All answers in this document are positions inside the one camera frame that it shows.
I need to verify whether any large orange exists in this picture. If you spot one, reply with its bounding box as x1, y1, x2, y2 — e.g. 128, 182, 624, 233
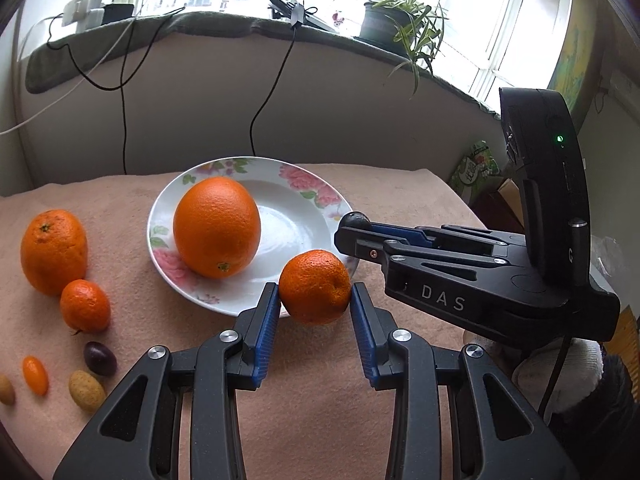
173, 176, 262, 279
20, 209, 89, 298

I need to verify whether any person's right hand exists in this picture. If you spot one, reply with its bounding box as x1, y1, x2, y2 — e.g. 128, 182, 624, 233
515, 337, 608, 413

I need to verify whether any white charger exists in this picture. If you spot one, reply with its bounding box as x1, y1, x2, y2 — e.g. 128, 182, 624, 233
62, 0, 106, 28

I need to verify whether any cardboard box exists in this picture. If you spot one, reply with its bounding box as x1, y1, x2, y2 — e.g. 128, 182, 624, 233
495, 177, 526, 233

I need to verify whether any grey windowsill cloth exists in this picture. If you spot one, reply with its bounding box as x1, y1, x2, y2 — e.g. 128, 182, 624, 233
25, 10, 501, 121

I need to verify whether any white cable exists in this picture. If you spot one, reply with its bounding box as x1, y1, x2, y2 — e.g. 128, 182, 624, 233
0, 0, 151, 136

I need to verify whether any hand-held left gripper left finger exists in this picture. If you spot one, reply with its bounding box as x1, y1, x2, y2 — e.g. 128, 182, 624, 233
52, 282, 281, 480

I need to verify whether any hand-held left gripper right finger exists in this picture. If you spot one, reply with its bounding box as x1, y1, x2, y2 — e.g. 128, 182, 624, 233
351, 282, 581, 480

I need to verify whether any small mandarin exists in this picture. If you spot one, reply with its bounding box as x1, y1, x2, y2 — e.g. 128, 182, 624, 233
60, 279, 111, 335

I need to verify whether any person's right forearm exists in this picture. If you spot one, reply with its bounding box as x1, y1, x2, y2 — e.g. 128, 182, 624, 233
547, 352, 640, 466

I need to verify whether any white floral plate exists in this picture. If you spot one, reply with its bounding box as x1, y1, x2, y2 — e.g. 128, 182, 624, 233
146, 156, 360, 317

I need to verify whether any bumpy mandarin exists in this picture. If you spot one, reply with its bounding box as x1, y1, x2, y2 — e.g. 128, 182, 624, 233
278, 249, 352, 325

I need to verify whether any green bag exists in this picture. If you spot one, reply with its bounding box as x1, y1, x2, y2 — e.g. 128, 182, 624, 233
450, 141, 501, 196

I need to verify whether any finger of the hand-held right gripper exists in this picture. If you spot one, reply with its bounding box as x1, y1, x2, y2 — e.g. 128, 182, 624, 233
334, 224, 526, 287
369, 221, 512, 250

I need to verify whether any potted spider plant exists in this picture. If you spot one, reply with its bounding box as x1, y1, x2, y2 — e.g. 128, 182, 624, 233
330, 0, 451, 101

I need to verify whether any dark purple plum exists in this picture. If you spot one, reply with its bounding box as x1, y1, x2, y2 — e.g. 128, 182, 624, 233
83, 341, 118, 376

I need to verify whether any orange kumquat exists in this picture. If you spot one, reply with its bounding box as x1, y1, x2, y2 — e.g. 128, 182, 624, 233
22, 356, 50, 396

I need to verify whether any clear plastic bag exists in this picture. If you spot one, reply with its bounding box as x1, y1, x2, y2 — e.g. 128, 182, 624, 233
595, 237, 632, 291

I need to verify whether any black adapter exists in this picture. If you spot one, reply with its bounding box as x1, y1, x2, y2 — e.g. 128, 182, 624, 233
268, 0, 321, 28

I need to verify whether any pink blanket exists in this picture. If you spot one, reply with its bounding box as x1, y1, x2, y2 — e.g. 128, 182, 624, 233
0, 162, 501, 480

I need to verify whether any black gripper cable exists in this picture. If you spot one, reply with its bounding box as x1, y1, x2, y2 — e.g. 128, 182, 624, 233
537, 335, 571, 416

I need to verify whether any dark purple grape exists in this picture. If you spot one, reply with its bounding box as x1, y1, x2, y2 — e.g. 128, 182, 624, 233
340, 212, 372, 233

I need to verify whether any black box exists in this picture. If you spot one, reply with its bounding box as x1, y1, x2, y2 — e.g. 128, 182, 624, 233
102, 4, 135, 25

